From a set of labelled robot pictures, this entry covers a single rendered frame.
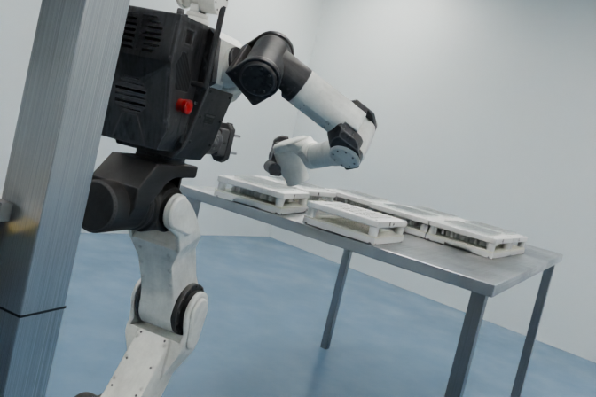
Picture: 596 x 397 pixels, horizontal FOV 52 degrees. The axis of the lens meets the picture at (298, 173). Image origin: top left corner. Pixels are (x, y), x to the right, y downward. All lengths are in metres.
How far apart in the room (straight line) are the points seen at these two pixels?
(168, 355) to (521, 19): 4.46
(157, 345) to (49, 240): 1.08
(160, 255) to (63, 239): 0.91
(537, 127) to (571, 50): 0.64
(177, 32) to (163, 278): 0.65
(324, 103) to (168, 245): 0.53
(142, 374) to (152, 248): 0.34
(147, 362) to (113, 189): 0.57
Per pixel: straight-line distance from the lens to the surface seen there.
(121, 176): 1.37
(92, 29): 0.65
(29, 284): 0.67
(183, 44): 1.31
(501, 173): 5.31
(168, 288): 1.63
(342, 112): 1.38
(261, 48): 1.34
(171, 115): 1.31
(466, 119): 5.48
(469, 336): 1.73
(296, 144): 1.57
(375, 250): 1.76
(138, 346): 1.73
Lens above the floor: 1.13
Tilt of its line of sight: 4 degrees down
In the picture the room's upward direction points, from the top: 13 degrees clockwise
